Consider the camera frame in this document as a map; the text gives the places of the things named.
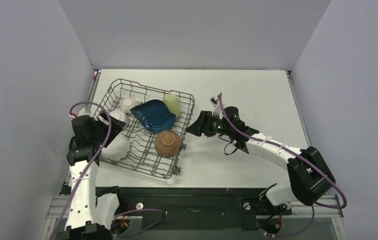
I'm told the plain white bowl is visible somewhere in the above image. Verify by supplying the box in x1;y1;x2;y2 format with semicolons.
109;110;129;126

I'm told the white scalloped bowl black rim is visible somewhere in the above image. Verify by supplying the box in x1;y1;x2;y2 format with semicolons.
101;133;131;161

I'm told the tan brown bowl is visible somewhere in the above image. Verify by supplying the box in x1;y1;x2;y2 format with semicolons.
154;130;182;158

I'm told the small white lobed bowl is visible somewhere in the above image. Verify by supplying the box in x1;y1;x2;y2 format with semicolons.
119;97;141;114

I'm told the green mug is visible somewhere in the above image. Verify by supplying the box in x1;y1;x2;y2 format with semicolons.
162;94;181;118

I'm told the blue leaf-shaped dish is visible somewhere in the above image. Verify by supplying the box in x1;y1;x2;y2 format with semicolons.
130;99;177;134

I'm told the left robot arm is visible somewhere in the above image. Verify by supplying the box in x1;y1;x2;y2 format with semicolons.
50;111;126;240

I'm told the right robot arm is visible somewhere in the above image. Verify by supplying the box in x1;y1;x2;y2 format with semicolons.
186;106;336;214

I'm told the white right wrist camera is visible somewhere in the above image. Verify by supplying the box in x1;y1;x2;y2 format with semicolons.
209;96;222;117

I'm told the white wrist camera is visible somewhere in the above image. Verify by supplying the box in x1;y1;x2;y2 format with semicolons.
209;96;222;117
68;107;93;119

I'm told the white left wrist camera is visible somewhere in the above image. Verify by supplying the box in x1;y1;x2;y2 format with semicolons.
68;107;93;119

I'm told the grey wire dish rack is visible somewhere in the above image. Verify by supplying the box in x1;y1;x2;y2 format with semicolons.
100;78;195;179

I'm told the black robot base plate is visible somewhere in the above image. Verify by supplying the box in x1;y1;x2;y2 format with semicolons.
95;186;292;231

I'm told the aluminium table edge rail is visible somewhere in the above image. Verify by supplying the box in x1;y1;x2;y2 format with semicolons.
285;70;302;117

